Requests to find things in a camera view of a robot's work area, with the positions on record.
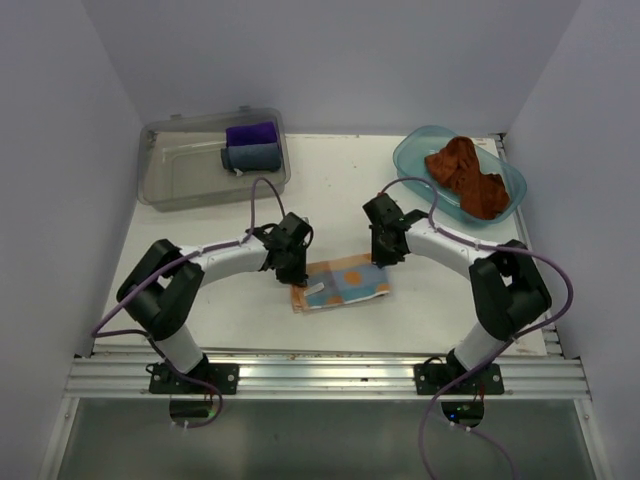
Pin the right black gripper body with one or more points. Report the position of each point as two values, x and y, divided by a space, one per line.
380 253

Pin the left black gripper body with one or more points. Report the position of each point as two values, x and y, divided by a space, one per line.
293 267

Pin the colourful polka dot towel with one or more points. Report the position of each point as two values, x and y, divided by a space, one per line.
340 282

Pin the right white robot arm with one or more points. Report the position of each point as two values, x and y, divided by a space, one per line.
507 288

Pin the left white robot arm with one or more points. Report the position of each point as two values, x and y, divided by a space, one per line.
161 289

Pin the grey-blue rolled towel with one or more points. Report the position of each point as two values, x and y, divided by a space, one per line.
251 158

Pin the teal transparent plastic bin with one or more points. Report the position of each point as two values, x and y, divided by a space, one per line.
409 160

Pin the brown crumpled towel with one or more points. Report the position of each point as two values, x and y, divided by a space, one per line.
456 167

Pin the purple rolled towel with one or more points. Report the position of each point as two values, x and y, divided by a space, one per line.
251 134

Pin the grey transparent plastic bin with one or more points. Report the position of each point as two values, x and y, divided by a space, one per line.
179 162

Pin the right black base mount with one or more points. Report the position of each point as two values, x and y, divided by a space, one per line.
433 374

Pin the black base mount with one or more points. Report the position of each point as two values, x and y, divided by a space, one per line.
433 374
224 377

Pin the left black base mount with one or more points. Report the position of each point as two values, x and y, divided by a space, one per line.
224 377

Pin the aluminium mounting rail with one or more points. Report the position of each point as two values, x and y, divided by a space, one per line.
120 371

